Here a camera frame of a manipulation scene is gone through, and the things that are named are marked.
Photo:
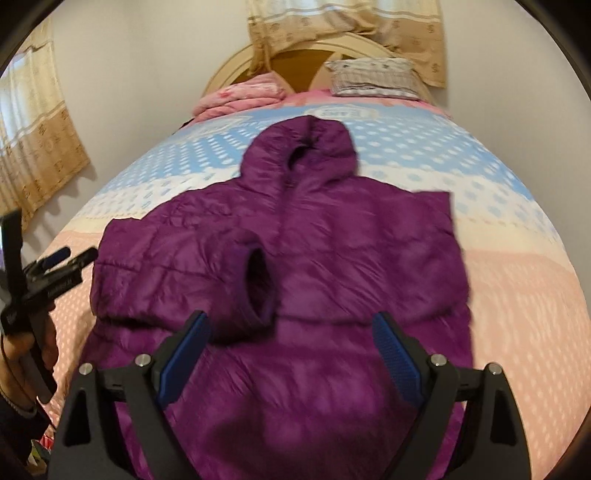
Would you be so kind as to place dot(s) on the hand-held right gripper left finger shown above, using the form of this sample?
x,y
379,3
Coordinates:
x,y
182,360

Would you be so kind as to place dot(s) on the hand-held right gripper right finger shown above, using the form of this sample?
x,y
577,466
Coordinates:
x,y
397,357

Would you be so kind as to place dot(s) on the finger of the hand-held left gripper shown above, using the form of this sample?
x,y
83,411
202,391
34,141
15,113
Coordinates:
x,y
82,259
51,257

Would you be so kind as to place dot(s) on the purple puffer jacket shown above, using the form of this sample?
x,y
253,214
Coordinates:
x,y
323,258

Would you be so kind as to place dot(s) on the person's left forearm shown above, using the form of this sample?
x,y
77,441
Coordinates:
x,y
18,415

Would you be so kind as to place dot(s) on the person's left hand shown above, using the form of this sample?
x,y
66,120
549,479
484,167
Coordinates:
x,y
18,364

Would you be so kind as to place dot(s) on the beige patterned curtain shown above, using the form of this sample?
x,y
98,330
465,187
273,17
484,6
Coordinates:
x,y
37,143
351,27

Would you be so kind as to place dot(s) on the pastel patterned bed sheet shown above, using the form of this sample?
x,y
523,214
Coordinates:
x,y
508,286

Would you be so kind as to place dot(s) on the pink folded quilt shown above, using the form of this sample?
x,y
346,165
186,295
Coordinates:
x,y
240,99

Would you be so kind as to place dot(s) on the striped floral pillow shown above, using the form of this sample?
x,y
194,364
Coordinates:
x,y
374,78

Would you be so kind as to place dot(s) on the cream wooden headboard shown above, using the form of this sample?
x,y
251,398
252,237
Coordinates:
x,y
295,64

